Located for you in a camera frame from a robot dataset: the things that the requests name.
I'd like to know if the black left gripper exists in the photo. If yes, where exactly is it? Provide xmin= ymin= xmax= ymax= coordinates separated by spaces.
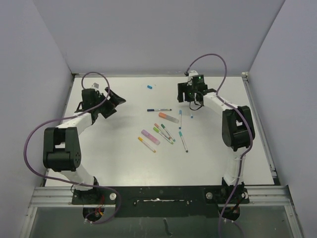
xmin=93 ymin=88 xmax=125 ymax=118

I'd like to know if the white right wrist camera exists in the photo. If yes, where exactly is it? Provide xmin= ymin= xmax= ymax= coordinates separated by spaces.
xmin=184 ymin=70 xmax=199 ymax=82

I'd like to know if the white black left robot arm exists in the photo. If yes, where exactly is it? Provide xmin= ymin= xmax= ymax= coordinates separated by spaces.
xmin=43 ymin=87 xmax=126 ymax=204

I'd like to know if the purple highlighter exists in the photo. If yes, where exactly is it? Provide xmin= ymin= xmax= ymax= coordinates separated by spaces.
xmin=141 ymin=129 xmax=160 ymax=145

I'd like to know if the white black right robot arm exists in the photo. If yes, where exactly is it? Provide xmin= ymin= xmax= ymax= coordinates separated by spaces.
xmin=177 ymin=71 xmax=255 ymax=203

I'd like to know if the aluminium right rail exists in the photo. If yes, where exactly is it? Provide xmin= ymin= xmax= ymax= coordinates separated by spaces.
xmin=241 ymin=71 xmax=281 ymax=185

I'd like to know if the aluminium rail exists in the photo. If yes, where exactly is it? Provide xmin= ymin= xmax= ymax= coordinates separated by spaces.
xmin=20 ymin=185 xmax=304 ymax=238
xmin=241 ymin=71 xmax=281 ymax=185

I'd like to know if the teal green cap pen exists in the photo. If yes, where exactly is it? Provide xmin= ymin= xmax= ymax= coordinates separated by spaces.
xmin=161 ymin=124 xmax=176 ymax=142

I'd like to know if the orange highlighter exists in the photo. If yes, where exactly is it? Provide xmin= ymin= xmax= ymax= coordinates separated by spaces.
xmin=158 ymin=113 xmax=179 ymax=123

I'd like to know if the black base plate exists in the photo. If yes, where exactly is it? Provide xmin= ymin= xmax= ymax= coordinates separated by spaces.
xmin=71 ymin=185 xmax=250 ymax=222

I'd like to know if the white pen blue cap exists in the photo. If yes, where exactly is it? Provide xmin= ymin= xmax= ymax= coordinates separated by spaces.
xmin=178 ymin=109 xmax=182 ymax=130

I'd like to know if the teal cap white pen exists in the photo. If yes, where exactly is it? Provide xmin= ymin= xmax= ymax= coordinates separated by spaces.
xmin=179 ymin=131 xmax=189 ymax=153

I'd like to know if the yellow cap pen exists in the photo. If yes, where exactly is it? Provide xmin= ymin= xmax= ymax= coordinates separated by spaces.
xmin=138 ymin=137 xmax=156 ymax=153

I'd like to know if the dark blue whiteboard marker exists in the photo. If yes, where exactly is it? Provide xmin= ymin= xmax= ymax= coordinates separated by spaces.
xmin=147 ymin=109 xmax=172 ymax=112

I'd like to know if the pink orange cap pen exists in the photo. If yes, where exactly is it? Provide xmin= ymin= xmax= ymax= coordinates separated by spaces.
xmin=154 ymin=123 xmax=171 ymax=140

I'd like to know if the aluminium front rail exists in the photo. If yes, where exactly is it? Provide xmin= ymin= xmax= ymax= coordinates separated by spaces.
xmin=20 ymin=185 xmax=304 ymax=238

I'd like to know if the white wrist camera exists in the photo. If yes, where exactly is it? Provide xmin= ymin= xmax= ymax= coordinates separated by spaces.
xmin=91 ymin=83 xmax=99 ymax=90
xmin=184 ymin=70 xmax=199 ymax=82

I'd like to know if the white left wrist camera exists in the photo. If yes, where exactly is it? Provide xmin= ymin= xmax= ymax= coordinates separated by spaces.
xmin=91 ymin=83 xmax=99 ymax=90

